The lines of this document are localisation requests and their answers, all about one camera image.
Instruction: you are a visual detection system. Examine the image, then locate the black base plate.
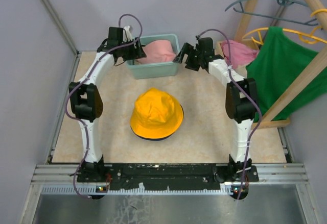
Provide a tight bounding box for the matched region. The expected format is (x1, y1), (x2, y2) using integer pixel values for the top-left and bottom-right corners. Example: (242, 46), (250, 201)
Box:
(77, 161), (259, 191)

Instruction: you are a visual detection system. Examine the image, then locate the white toothed cable strip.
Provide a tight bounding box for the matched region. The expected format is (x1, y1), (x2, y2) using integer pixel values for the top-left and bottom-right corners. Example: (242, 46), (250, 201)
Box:
(41, 183), (240, 197)

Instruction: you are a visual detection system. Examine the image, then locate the blue bucket hat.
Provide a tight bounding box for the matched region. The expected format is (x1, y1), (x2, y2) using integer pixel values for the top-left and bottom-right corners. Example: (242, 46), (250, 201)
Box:
(130, 104), (184, 141)

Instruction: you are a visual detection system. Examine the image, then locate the green tank top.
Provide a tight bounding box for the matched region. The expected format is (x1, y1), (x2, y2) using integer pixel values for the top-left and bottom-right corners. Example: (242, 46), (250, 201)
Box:
(246, 27), (326, 120)

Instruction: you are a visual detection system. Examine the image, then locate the yellow clothes hanger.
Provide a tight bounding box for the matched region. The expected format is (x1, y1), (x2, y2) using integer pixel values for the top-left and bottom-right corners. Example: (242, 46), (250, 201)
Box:
(234, 9), (326, 45)

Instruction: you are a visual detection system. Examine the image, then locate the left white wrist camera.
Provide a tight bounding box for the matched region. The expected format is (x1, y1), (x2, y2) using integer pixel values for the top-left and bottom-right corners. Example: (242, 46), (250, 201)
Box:
(123, 25), (133, 42)

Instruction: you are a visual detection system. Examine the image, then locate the wooden clothes rack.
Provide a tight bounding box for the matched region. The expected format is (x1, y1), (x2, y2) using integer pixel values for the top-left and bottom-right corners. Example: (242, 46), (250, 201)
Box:
(216, 0), (327, 131)

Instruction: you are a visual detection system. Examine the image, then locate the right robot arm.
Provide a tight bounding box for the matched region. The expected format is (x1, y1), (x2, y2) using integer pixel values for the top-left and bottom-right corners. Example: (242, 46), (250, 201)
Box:
(173, 37), (259, 183)

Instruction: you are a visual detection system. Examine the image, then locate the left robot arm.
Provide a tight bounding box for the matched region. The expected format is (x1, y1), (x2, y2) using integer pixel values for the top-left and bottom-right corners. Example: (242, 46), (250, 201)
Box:
(66, 26), (146, 182)

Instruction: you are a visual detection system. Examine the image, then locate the grey-blue clothes hanger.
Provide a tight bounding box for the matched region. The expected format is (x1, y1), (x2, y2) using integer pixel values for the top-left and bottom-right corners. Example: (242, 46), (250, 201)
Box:
(224, 0), (318, 27)

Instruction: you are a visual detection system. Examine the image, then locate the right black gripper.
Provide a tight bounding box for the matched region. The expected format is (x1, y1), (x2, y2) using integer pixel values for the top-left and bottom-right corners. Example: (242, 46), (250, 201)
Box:
(173, 43), (203, 71)

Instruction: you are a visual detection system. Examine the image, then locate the yellow bucket hat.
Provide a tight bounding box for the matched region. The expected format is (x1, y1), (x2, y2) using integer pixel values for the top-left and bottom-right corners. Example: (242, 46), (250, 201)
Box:
(130, 88), (184, 141)

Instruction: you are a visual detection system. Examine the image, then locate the pink cloth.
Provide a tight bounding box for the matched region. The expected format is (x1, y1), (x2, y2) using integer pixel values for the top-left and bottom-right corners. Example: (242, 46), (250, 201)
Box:
(136, 40), (176, 64)

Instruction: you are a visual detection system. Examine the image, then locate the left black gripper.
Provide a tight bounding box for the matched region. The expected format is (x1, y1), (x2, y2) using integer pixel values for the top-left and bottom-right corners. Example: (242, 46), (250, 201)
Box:
(119, 37), (147, 61)

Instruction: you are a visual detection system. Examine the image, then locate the pink garment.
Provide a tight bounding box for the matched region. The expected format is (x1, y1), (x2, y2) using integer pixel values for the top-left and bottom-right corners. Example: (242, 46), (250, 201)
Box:
(220, 40), (259, 69)

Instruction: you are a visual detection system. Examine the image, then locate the teal plastic bin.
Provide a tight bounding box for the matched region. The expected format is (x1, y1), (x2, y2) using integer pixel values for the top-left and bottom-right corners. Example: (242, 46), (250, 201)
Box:
(126, 34), (180, 79)

